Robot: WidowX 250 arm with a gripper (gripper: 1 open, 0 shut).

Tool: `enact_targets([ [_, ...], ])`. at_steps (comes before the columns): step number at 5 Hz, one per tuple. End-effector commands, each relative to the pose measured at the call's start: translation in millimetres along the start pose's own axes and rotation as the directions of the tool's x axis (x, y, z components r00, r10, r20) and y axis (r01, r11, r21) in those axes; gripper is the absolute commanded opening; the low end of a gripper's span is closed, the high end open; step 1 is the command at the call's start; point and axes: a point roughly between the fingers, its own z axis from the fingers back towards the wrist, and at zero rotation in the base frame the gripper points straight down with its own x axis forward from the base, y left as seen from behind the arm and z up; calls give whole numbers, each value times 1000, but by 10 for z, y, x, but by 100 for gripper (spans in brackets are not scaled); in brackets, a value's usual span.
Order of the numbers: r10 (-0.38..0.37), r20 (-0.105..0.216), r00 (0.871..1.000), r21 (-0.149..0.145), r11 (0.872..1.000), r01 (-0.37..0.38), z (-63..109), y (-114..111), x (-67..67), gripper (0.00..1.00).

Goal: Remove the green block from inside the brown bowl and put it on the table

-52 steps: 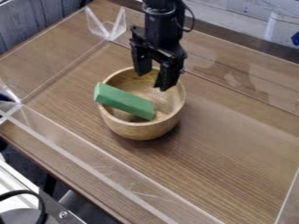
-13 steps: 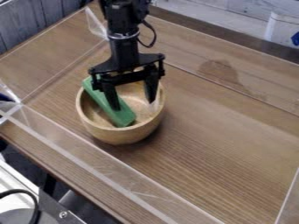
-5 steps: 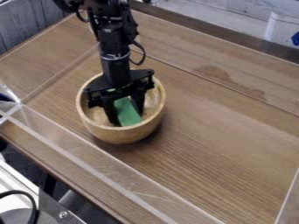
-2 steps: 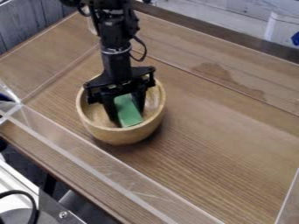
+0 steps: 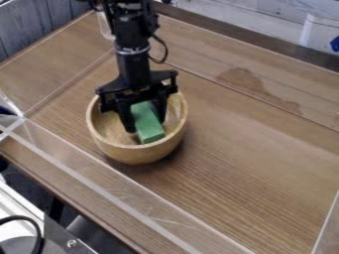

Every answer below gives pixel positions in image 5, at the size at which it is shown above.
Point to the green rectangular block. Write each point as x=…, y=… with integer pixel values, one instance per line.
x=150, y=130

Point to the white container in background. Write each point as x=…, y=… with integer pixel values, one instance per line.
x=319, y=34

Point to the clear acrylic corner bracket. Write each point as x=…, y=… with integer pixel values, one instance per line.
x=103, y=27

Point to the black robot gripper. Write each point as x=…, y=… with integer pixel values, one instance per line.
x=136, y=84

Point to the clear acrylic front wall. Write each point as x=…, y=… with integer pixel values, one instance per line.
x=167, y=207

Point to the brown wooden bowl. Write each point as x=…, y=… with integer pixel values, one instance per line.
x=120, y=145

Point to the grey metal bracket with screw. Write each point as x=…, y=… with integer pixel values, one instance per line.
x=60, y=242

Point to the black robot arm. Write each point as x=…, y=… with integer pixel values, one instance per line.
x=132, y=22

